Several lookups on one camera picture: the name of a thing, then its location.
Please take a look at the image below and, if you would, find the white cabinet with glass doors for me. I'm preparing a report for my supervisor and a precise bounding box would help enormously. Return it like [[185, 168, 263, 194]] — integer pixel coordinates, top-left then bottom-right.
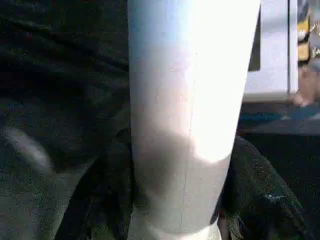
[[242, 0, 320, 105]]

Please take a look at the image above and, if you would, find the black mat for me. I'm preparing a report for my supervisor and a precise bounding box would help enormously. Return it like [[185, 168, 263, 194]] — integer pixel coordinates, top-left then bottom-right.
[[0, 0, 320, 240]]

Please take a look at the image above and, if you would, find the white plastic table leg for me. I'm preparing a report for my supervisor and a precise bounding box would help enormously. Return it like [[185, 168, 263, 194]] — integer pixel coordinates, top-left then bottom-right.
[[127, 0, 262, 240]]

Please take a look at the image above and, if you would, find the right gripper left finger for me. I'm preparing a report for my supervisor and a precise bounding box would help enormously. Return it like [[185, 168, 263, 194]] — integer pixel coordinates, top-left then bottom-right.
[[54, 128, 136, 240]]

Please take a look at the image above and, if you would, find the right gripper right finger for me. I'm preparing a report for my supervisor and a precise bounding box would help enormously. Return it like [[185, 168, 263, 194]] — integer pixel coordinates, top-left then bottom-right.
[[219, 135, 313, 240]]

